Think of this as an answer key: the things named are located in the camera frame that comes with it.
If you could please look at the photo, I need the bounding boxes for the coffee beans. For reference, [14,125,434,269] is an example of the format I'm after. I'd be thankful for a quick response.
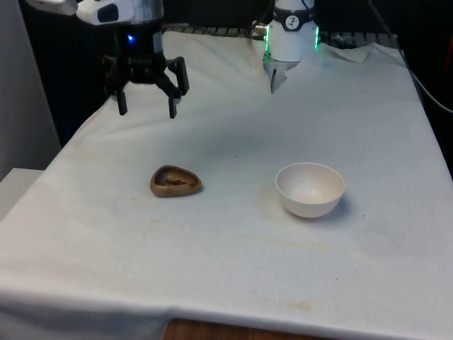
[157,177,194,188]

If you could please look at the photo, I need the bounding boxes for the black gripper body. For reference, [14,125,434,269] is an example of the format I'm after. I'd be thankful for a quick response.
[113,16,166,64]

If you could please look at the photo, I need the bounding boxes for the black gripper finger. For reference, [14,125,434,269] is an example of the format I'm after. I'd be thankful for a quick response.
[141,55,191,120]
[101,54,142,117]

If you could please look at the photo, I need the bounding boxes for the brown cup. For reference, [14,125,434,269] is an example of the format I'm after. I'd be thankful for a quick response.
[149,164,204,200]

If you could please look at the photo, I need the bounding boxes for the black cable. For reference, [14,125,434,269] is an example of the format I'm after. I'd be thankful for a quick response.
[366,0,453,115]

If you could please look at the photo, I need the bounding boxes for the white bowl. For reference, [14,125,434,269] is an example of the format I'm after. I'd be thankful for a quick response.
[275,161,346,219]

